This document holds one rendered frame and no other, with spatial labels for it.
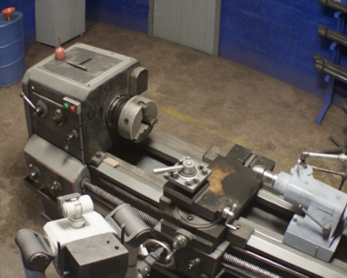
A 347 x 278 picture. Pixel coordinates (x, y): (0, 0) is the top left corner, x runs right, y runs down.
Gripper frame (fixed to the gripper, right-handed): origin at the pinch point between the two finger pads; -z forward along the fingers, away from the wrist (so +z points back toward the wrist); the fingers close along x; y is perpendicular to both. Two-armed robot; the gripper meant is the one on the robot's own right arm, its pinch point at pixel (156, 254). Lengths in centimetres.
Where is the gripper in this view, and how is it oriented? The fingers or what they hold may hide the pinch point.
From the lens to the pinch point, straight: 228.9
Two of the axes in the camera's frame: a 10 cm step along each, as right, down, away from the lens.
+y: 7.6, 6.3, -1.8
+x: -3.2, 6.0, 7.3
